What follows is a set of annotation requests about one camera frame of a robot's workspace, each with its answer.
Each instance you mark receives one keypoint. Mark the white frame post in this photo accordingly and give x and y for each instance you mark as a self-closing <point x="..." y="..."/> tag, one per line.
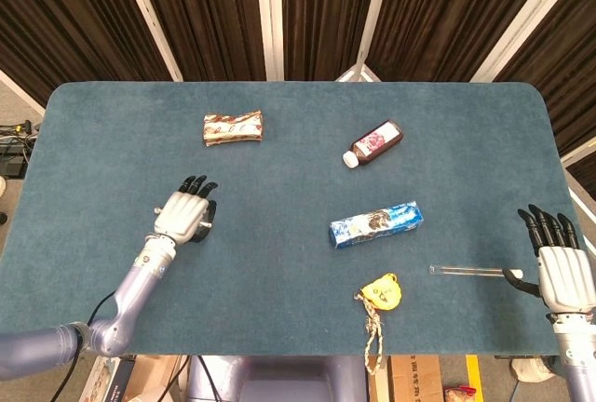
<point x="270" y="16"/>
<point x="370" y="16"/>
<point x="18" y="90"/>
<point x="526" y="20"/>
<point x="579" y="151"/>
<point x="149" y="16"/>

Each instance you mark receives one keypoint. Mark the dark brown curtain panel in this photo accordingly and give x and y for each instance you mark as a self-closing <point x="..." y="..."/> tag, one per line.
<point x="214" y="16"/>
<point x="563" y="57"/>
<point x="326" y="11"/>
<point x="60" y="16"/>
<point x="447" y="11"/>

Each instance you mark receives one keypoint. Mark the brown bottle white cap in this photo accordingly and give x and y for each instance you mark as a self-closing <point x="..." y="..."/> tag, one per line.
<point x="375" y="142"/>

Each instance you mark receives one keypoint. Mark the gold red snack pack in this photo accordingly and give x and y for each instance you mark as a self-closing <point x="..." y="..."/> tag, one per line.
<point x="233" y="129"/>

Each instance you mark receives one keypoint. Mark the white lump on floor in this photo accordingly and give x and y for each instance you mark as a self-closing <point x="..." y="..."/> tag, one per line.
<point x="533" y="369"/>

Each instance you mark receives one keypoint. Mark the blue felt table cover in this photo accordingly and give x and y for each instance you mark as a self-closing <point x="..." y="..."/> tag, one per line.
<point x="298" y="178"/>

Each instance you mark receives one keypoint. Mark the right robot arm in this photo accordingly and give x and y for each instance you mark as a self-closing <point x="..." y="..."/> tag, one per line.
<point x="579" y="360"/>

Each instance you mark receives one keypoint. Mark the purple robot torso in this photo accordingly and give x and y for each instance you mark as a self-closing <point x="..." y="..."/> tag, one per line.
<point x="279" y="381"/>

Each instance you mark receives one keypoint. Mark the plain brown cardboard box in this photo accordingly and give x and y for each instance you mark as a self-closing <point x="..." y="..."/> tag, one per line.
<point x="151" y="376"/>

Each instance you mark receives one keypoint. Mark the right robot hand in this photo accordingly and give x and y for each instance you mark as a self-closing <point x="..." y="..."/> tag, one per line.
<point x="565" y="278"/>

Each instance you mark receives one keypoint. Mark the brown cardboard box with print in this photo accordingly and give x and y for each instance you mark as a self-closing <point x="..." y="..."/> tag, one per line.
<point x="412" y="379"/>

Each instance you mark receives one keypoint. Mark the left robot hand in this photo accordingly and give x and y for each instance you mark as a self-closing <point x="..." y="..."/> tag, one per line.
<point x="181" y="213"/>

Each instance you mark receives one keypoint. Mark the red snack bag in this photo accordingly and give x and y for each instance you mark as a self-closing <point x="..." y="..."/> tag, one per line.
<point x="460" y="393"/>

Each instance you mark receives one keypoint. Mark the white printed box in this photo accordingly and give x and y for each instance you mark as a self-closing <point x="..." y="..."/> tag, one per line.
<point x="112" y="381"/>

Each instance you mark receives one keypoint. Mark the blue cookie box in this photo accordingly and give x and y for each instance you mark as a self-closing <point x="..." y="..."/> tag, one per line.
<point x="377" y="225"/>

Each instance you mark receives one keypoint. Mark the glass test tube white cap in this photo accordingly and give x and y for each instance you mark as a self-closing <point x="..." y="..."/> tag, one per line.
<point x="470" y="271"/>

